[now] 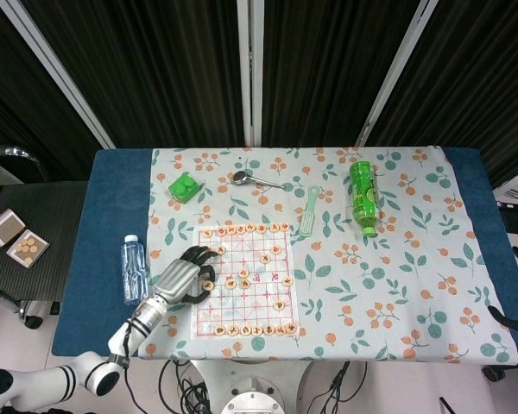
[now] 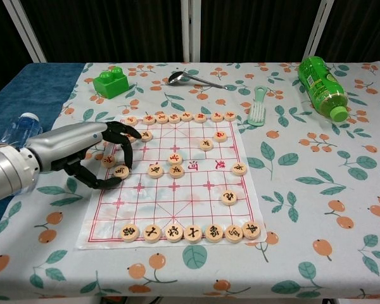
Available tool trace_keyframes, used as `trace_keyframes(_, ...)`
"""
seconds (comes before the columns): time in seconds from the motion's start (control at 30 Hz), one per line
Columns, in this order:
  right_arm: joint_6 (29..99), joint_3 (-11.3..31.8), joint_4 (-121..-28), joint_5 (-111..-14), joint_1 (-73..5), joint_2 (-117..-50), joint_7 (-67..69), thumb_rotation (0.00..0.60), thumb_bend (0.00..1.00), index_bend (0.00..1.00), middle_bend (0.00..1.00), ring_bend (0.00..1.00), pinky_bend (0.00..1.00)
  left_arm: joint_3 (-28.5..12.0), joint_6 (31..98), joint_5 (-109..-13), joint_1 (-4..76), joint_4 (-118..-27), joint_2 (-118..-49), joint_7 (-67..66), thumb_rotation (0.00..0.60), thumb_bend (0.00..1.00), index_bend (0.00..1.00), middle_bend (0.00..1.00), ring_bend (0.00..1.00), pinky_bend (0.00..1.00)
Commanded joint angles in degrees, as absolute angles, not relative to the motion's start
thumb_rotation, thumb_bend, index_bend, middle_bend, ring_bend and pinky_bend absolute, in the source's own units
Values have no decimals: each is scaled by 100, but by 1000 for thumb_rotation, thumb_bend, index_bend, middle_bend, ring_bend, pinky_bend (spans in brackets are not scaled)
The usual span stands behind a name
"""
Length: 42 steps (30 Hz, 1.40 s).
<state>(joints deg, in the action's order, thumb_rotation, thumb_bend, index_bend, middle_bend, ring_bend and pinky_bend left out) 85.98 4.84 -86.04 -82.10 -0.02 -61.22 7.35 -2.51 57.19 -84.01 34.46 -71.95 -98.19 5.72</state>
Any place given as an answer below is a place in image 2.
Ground white chess board sheet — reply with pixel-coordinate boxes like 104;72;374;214
76;114;268;251

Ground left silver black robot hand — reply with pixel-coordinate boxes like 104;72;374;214
24;120;143;191

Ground green plastic drink bottle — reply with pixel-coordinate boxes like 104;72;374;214
296;56;350;122

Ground floral print tablecloth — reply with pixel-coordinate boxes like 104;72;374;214
0;61;380;304

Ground blue velvet cloth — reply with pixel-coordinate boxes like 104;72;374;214
0;62;86;242

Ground light green brush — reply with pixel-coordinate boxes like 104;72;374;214
246;85;268;128

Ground black curtain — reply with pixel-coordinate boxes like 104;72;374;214
0;0;380;102

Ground clear plastic water bottle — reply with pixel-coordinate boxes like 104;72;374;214
0;112;44;194

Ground green toy building block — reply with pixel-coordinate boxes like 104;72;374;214
92;65;130;100

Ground white metal frame post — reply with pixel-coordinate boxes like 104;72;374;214
2;0;48;63
303;0;334;63
180;0;203;63

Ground metal spoon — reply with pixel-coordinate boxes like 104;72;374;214
167;71;229;91

